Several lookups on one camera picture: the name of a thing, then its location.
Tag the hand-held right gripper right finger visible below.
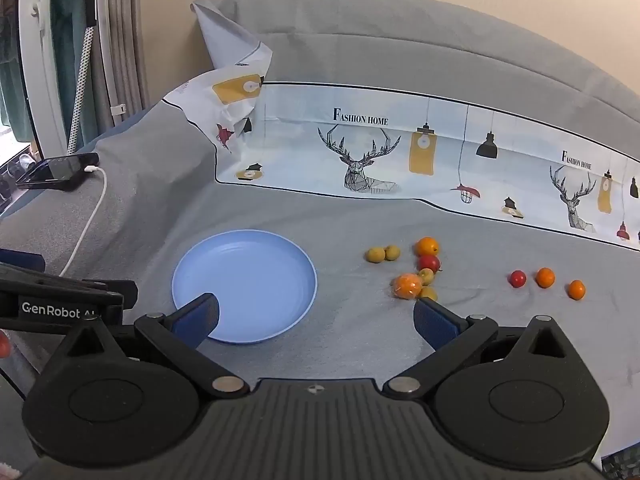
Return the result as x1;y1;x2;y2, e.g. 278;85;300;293
381;297;577;401

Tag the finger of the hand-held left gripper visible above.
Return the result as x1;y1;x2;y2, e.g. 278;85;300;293
0;248;47;274
0;262;139;307

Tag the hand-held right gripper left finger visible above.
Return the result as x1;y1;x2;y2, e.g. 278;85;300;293
62;292;251;401

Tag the plastic-wrapped orange mandarin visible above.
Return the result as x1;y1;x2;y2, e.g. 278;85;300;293
391;272;425;302

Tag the light blue plate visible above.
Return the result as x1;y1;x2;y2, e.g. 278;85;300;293
171;230;319;345

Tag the black smartphone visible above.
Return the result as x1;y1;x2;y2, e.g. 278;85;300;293
15;152;100;191

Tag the grey and blue pillow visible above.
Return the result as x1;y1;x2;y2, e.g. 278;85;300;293
0;105;221;281

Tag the grey duvet with deer print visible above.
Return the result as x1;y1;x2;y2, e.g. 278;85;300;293
0;0;640;466

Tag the black and white dotted pole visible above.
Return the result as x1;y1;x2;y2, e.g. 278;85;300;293
66;0;97;155

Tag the dark patterned mat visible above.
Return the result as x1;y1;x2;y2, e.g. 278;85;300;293
601;452;640;480

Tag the grey curtain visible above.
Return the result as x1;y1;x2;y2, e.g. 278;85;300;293
95;0;151;128

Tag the white charging cable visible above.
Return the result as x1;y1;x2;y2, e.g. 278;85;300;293
59;164;110;278

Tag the white door frame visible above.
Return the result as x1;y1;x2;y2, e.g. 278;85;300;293
17;0;69;158

